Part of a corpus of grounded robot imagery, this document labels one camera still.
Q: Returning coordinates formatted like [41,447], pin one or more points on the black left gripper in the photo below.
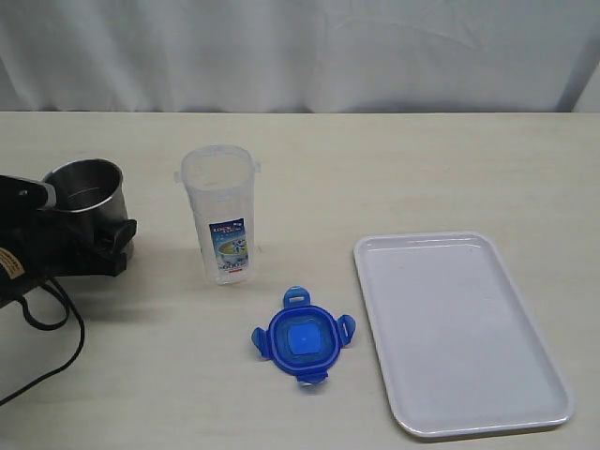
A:
[35,241]

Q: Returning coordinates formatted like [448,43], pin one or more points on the white rectangular tray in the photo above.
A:
[459,350]

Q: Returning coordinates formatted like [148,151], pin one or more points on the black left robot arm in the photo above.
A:
[39,242]

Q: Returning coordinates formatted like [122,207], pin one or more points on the blue snap-lock lid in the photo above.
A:
[302,339]

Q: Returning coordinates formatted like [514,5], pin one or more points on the white backdrop curtain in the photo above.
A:
[300,56]

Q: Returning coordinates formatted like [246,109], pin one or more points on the clear plastic bottle container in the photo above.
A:
[219,182]

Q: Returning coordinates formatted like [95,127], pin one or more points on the stainless steel cup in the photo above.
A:
[90,199]

